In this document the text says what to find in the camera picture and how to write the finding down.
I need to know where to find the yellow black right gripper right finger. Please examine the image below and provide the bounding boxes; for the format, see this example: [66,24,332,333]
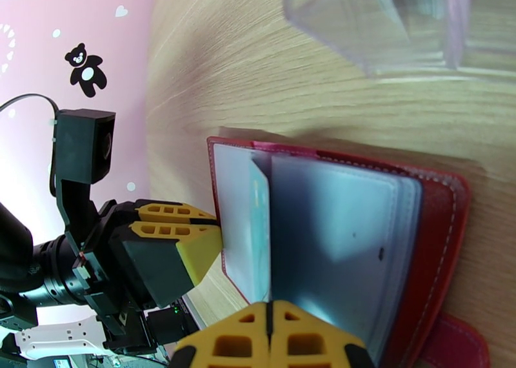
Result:
[270,300,377,368]

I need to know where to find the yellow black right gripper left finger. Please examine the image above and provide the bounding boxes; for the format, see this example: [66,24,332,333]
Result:
[169,300,271,368]

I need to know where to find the light teal credit card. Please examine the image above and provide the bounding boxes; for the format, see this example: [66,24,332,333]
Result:
[248,159,272,303]

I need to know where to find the red leather card holder wallet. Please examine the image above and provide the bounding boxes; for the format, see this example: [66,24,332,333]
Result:
[206,136,491,368]

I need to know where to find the clear acrylic card stand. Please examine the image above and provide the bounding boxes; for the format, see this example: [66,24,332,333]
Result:
[282,0,516,82]

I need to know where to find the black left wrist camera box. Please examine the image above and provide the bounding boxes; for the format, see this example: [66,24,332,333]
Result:
[51,108,118,243]

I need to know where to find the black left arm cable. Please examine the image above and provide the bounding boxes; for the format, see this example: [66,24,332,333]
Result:
[0,92,61,123]

